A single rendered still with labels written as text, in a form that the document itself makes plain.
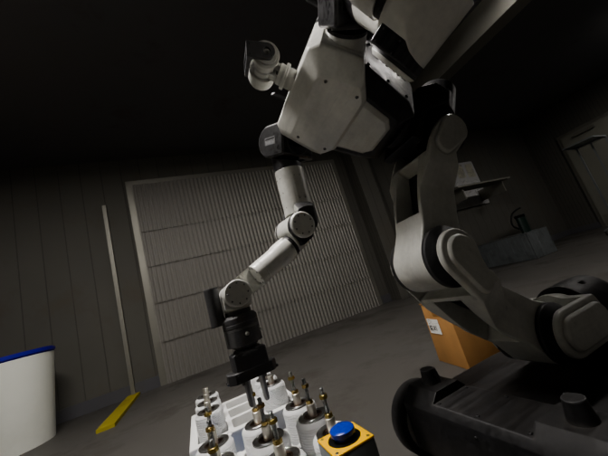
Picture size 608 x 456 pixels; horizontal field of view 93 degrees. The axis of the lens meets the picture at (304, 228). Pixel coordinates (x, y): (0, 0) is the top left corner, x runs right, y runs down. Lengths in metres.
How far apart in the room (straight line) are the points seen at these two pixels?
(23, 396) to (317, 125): 3.14
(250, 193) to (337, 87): 3.73
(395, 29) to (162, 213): 3.91
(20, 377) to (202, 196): 2.50
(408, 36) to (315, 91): 0.31
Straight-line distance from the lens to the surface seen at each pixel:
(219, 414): 1.22
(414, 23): 0.45
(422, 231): 0.71
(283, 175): 0.88
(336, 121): 0.75
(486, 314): 0.77
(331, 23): 0.70
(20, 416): 3.44
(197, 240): 4.05
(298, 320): 4.13
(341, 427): 0.56
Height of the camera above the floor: 0.55
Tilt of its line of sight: 12 degrees up
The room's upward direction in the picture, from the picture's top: 17 degrees counter-clockwise
